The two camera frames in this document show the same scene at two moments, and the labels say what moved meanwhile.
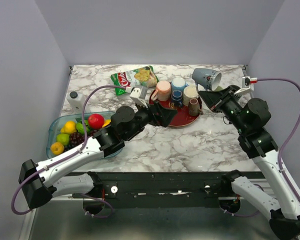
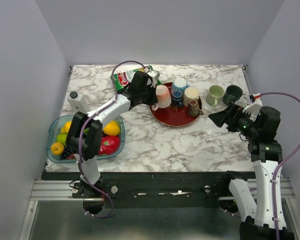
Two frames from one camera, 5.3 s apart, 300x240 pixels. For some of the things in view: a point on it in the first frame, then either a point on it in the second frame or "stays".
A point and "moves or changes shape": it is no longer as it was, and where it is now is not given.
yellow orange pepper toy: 57,148 stays
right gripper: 215,100 to 224,116
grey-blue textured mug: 208,78 moves or changes shape
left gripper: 164,117 to 153,99
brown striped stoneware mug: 194,110 stays
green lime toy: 63,138 stays
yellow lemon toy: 70,127 stays
